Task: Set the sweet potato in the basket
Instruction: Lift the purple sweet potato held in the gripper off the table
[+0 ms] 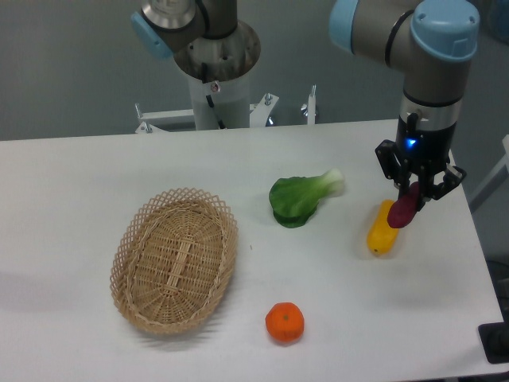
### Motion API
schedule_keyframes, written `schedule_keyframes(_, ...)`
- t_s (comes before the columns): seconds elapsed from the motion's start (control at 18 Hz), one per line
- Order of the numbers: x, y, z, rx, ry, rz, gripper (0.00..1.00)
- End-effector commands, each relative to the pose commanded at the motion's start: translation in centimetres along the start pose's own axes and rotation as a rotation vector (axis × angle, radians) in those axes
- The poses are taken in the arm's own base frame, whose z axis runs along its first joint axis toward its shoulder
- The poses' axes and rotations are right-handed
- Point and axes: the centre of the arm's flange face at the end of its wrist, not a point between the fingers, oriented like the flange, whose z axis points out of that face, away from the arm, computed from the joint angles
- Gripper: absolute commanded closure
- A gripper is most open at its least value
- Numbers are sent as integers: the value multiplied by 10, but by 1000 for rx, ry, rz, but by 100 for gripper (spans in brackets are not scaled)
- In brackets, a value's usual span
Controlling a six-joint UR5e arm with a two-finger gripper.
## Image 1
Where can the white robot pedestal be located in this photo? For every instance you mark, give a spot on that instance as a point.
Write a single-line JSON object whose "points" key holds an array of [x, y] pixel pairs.
{"points": [[220, 104]]}

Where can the white frame at right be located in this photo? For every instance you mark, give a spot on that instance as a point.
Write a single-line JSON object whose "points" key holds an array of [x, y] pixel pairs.
{"points": [[492, 181]]}

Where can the woven wicker basket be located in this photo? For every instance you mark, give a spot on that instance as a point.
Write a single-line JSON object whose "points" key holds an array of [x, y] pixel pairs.
{"points": [[175, 261]]}

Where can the black device at edge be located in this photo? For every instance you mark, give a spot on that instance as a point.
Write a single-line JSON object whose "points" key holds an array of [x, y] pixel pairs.
{"points": [[494, 338]]}

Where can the white metal base frame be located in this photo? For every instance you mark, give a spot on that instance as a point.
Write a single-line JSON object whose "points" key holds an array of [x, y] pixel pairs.
{"points": [[183, 120]]}

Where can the purple sweet potato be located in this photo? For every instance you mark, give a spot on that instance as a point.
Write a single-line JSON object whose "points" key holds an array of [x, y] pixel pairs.
{"points": [[405, 208]]}

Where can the yellow mango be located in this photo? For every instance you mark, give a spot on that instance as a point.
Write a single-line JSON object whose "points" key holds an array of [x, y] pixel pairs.
{"points": [[381, 236]]}

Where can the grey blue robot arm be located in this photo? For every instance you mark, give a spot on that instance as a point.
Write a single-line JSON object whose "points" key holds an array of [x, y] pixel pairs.
{"points": [[430, 42]]}

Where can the green bok choy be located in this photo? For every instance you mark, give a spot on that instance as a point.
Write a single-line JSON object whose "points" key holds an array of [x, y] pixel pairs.
{"points": [[295, 199]]}

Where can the orange tangerine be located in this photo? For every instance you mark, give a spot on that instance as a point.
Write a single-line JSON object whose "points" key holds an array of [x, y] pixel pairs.
{"points": [[285, 323]]}

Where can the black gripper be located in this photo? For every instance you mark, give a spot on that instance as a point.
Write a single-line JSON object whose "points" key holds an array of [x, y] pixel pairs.
{"points": [[423, 153]]}

